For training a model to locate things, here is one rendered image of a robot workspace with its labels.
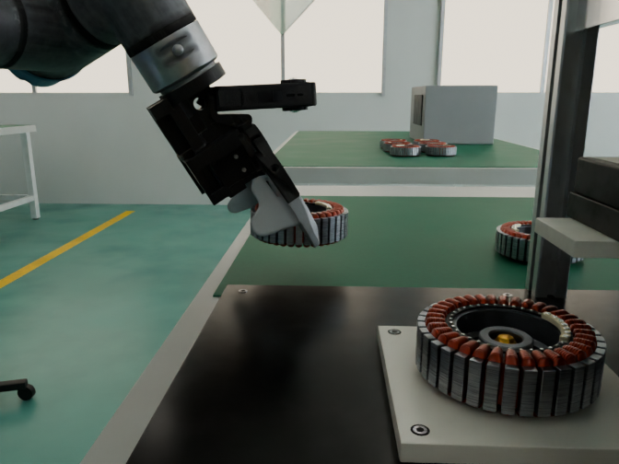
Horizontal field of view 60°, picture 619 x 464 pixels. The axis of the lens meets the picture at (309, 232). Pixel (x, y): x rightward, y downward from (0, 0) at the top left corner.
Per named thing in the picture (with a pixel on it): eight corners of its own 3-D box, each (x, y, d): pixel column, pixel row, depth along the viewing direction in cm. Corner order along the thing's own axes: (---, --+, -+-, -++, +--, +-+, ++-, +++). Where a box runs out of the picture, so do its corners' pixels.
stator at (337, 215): (265, 252, 55) (266, 217, 54) (239, 228, 65) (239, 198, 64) (364, 245, 59) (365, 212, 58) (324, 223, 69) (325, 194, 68)
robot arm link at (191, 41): (191, 25, 56) (204, 14, 49) (214, 64, 58) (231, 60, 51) (128, 61, 55) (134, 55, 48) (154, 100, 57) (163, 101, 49)
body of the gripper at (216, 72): (204, 198, 61) (142, 105, 56) (266, 158, 63) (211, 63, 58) (218, 212, 54) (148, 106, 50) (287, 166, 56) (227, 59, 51)
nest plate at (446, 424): (399, 463, 28) (400, 442, 28) (377, 339, 43) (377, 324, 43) (692, 471, 28) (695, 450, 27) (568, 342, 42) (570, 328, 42)
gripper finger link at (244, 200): (236, 226, 69) (210, 179, 61) (274, 200, 70) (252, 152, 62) (248, 240, 67) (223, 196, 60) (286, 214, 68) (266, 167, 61)
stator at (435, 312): (422, 417, 30) (426, 357, 29) (409, 333, 41) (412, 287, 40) (633, 431, 29) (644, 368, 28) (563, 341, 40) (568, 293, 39)
